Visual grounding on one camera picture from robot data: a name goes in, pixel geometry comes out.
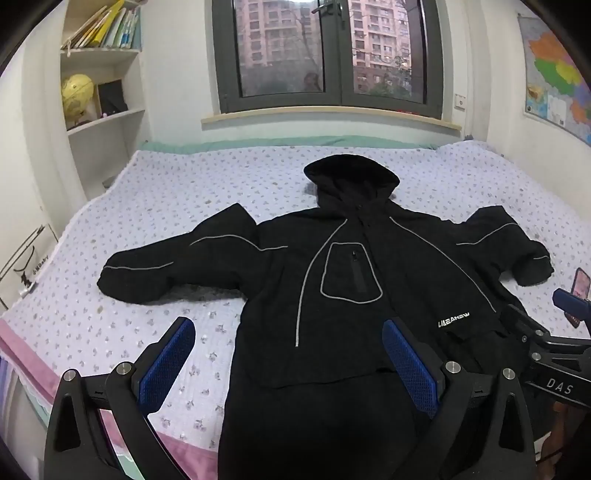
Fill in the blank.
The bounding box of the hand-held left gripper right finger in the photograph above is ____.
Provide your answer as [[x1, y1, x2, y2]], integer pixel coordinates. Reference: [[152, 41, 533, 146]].
[[381, 318, 550, 480]]

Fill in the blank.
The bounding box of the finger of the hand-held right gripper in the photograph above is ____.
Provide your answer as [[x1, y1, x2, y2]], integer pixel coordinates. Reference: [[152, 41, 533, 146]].
[[554, 289, 591, 331], [501, 302, 591, 366]]

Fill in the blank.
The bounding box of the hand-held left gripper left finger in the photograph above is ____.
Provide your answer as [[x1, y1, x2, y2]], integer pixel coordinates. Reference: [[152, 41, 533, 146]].
[[44, 316, 197, 480]]

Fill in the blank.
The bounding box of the black hooded jacket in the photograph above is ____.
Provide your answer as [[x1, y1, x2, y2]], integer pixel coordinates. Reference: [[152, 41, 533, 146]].
[[97, 154, 555, 480]]

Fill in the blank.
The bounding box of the pink phone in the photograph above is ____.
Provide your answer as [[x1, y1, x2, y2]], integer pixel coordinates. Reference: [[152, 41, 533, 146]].
[[573, 268, 591, 301]]

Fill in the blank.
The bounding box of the pink bed sheet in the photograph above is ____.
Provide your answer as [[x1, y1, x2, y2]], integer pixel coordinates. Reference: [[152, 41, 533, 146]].
[[0, 318, 222, 480]]

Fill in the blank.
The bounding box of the white floral quilt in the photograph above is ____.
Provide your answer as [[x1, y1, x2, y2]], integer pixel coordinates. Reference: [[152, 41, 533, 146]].
[[0, 138, 591, 462]]

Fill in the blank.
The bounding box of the white drawing board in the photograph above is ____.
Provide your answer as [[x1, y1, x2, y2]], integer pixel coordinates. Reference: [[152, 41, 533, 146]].
[[0, 224, 58, 310]]

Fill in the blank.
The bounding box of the wooden window sill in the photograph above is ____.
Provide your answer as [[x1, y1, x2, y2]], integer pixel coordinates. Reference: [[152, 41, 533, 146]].
[[201, 107, 462, 137]]

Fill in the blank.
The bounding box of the yellow globe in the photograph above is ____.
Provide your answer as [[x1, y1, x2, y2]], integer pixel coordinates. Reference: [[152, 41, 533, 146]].
[[61, 74, 95, 130]]

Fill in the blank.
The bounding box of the white bookshelf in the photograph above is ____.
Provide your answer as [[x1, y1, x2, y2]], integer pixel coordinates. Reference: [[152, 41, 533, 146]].
[[58, 0, 148, 199]]

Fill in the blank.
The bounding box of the dark framed window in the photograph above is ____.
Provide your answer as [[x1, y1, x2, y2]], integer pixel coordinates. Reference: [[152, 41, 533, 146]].
[[212, 0, 444, 116]]

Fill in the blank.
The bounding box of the row of books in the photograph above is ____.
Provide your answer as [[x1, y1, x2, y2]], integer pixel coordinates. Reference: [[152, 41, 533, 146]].
[[62, 0, 141, 51]]

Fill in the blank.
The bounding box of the colourful wall map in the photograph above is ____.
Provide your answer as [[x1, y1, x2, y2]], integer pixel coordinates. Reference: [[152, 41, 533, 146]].
[[517, 11, 591, 146]]

